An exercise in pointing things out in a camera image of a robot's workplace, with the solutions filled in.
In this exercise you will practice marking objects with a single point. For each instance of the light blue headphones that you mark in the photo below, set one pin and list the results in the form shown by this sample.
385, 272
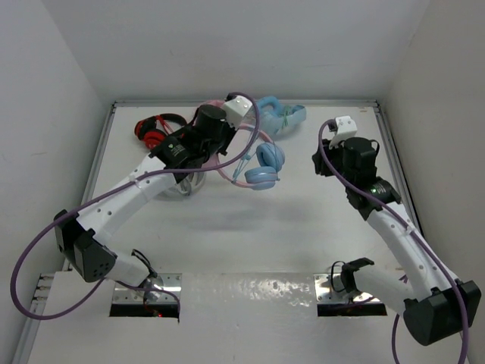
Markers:
275, 116

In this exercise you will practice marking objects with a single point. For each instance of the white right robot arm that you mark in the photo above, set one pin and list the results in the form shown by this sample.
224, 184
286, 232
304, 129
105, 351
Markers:
434, 303

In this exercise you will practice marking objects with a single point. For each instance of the red black headphones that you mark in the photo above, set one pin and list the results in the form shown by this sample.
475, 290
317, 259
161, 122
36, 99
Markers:
153, 130

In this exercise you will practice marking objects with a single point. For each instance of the white grey headphones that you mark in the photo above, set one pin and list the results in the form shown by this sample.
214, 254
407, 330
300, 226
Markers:
192, 184

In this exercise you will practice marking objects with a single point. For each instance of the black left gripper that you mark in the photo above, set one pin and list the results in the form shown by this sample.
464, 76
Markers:
229, 131

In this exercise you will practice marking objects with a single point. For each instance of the pink blue cat-ear headphones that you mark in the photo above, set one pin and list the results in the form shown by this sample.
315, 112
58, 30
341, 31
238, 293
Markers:
271, 159

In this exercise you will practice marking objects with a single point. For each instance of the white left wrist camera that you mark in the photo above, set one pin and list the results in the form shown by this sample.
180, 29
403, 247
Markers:
236, 110

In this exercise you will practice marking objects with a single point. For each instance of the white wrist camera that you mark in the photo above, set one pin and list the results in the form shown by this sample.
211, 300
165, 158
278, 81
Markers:
236, 110
342, 127

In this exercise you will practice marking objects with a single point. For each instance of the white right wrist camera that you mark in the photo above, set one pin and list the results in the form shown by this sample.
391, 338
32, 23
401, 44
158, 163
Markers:
342, 127

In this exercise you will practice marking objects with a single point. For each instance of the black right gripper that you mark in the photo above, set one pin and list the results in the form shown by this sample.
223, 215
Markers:
320, 166

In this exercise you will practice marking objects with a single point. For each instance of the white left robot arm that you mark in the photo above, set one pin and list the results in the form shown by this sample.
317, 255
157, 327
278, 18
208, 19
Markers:
83, 238

